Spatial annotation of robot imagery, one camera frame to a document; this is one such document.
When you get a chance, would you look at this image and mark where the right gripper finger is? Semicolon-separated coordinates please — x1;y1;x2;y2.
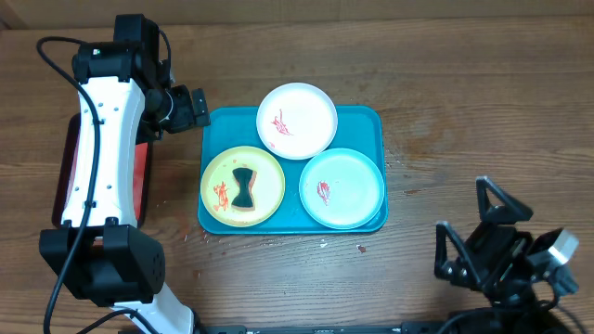
475;176;534;225
433;221;484;292

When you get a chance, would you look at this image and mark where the yellow-green plate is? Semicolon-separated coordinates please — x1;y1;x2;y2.
200;146;285;228

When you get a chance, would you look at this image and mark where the white plate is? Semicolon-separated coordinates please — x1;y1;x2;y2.
256;83;338;160

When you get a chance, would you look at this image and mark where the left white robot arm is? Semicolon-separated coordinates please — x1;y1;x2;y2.
39;14;211;333

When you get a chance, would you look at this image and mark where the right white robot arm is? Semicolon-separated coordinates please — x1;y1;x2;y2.
434;176;579;333

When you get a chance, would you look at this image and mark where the dark tray with red liquid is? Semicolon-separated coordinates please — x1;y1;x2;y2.
51;114;152;228

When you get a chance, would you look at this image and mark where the light blue plate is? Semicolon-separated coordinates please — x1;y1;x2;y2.
299;148;385;230

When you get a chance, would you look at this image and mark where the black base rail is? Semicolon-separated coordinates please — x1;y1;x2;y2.
195;321;445;334

